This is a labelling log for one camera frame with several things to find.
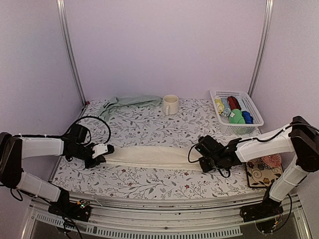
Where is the cream white towel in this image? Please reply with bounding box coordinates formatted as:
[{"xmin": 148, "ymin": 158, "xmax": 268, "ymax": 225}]
[{"xmin": 104, "ymin": 146, "xmax": 202, "ymax": 171}]

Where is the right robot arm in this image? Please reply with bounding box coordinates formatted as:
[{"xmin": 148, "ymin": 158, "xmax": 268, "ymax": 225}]
[{"xmin": 192, "ymin": 116, "xmax": 319, "ymax": 217}]

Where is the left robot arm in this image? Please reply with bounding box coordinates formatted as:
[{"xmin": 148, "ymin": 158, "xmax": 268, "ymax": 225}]
[{"xmin": 0, "ymin": 119, "xmax": 115, "ymax": 216}]

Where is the floral square plate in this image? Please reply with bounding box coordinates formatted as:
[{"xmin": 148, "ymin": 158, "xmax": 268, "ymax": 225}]
[{"xmin": 245, "ymin": 158, "xmax": 283, "ymax": 188}]

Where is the green rolled towel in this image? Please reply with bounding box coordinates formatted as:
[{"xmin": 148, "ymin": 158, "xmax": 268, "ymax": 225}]
[{"xmin": 229, "ymin": 109, "xmax": 245, "ymax": 124}]

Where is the light blue rolled towel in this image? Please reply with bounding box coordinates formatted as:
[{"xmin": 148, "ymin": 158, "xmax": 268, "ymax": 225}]
[{"xmin": 221, "ymin": 98, "xmax": 231, "ymax": 117}]

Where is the mint green towel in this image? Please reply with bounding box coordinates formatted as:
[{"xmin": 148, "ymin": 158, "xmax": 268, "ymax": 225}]
[{"xmin": 98, "ymin": 96, "xmax": 161, "ymax": 121}]

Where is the yellow rolled towel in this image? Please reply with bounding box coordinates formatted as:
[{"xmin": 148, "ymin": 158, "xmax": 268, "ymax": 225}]
[{"xmin": 214, "ymin": 97, "xmax": 225, "ymax": 114}]

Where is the red rolled towel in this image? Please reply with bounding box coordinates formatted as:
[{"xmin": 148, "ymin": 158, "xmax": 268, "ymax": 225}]
[{"xmin": 227, "ymin": 96, "xmax": 241, "ymax": 110}]

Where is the red patterned bowl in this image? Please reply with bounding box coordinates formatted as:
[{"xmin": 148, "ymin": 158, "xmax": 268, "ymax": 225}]
[{"xmin": 261, "ymin": 154, "xmax": 282, "ymax": 167}]

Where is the white plastic basket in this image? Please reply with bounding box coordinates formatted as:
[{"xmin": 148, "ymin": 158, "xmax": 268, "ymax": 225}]
[{"xmin": 209, "ymin": 90, "xmax": 264, "ymax": 134}]

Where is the floral table mat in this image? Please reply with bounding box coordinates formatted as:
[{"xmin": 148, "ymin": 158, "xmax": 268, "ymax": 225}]
[{"xmin": 48, "ymin": 98, "xmax": 272, "ymax": 201}]

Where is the cream ceramic mug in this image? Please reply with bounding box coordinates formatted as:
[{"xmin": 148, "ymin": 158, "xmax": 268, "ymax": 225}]
[{"xmin": 162, "ymin": 95, "xmax": 179, "ymax": 116}]

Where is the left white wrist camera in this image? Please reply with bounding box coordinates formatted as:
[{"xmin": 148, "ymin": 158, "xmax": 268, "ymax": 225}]
[{"xmin": 92, "ymin": 143, "xmax": 115, "ymax": 159}]

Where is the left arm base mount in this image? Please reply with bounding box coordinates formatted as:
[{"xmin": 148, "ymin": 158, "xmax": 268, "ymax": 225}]
[{"xmin": 48, "ymin": 199, "xmax": 92, "ymax": 222}]

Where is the aluminium front rail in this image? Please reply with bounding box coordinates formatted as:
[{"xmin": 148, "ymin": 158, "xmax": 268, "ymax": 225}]
[{"xmin": 22, "ymin": 192, "xmax": 312, "ymax": 239}]

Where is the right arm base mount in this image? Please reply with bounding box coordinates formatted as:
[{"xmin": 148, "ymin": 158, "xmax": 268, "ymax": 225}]
[{"xmin": 240, "ymin": 199, "xmax": 284, "ymax": 222}]

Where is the left aluminium frame post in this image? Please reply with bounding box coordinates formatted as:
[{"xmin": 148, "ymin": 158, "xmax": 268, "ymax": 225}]
[{"xmin": 56, "ymin": 0, "xmax": 86, "ymax": 106}]

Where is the aluminium frame post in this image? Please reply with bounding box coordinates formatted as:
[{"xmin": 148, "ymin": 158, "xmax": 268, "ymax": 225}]
[
  {"xmin": 56, "ymin": 0, "xmax": 86, "ymax": 106},
  {"xmin": 248, "ymin": 0, "xmax": 274, "ymax": 97}
]

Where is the right aluminium frame post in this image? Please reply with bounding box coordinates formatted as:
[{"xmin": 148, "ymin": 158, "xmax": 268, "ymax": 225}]
[{"xmin": 248, "ymin": 0, "xmax": 274, "ymax": 97}]

